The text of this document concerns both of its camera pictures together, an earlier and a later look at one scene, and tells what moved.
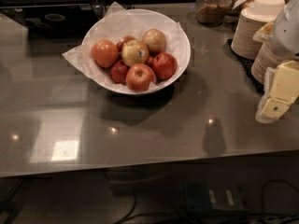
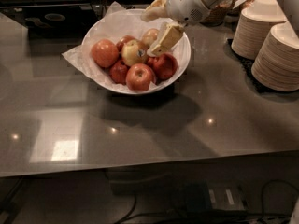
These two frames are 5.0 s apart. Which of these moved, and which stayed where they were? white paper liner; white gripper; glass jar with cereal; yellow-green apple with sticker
Moved: white gripper
Stayed: glass jar with cereal; yellow-green apple with sticker; white paper liner
